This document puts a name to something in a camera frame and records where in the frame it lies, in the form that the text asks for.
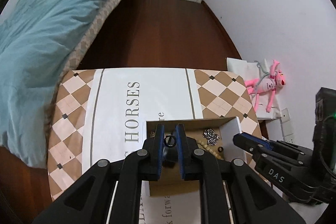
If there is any grey clothes hanger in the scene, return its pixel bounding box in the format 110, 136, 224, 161
253, 60, 274, 88

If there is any pink plush toy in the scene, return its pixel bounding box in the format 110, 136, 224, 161
245, 59, 286, 113

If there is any checked printed tablecloth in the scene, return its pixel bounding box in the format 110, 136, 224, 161
47, 68, 263, 224

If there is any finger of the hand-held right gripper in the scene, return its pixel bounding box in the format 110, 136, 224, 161
259, 138, 314, 155
233, 133, 267, 159

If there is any wooden bead bracelet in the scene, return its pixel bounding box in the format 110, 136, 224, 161
197, 139, 225, 160

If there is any bed with patterned mattress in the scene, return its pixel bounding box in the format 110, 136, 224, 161
45, 0, 145, 135

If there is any cardboard box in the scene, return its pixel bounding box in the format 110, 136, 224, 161
146, 116, 242, 197

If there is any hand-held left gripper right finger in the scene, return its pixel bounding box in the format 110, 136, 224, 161
175, 123, 306, 224

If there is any teal duvet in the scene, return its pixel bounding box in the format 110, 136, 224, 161
0, 0, 146, 169

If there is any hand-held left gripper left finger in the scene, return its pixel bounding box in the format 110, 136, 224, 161
31, 124, 164, 224

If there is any silver chain bracelet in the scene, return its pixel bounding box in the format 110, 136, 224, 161
203, 128, 220, 146

